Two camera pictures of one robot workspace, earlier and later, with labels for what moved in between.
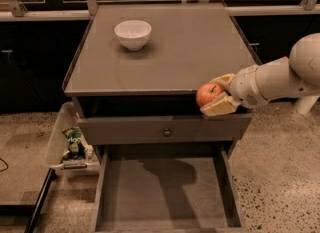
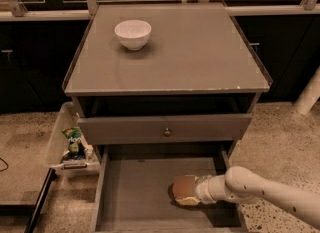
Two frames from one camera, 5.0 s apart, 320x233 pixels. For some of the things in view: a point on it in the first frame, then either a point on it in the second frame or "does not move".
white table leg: x=304 y=104 does not move
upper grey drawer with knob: x=164 y=129 does not move
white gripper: x=246 y=86 -> x=204 y=189
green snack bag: x=77 y=149 does not move
